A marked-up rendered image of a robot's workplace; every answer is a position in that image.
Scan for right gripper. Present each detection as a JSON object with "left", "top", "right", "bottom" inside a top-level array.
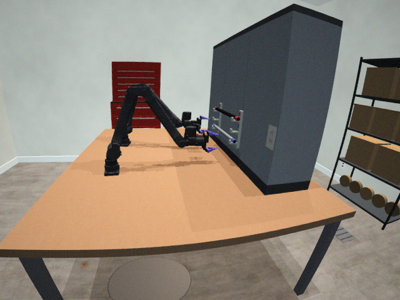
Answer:
[{"left": 195, "top": 130, "right": 219, "bottom": 153}]

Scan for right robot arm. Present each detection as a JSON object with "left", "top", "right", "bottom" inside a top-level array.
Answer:
[{"left": 104, "top": 87, "right": 204, "bottom": 176}]

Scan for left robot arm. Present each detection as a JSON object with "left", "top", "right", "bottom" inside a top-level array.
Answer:
[{"left": 120, "top": 84, "right": 201, "bottom": 147}]

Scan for black metal bar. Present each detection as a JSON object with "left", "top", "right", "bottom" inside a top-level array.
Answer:
[{"left": 214, "top": 107, "right": 240, "bottom": 121}]

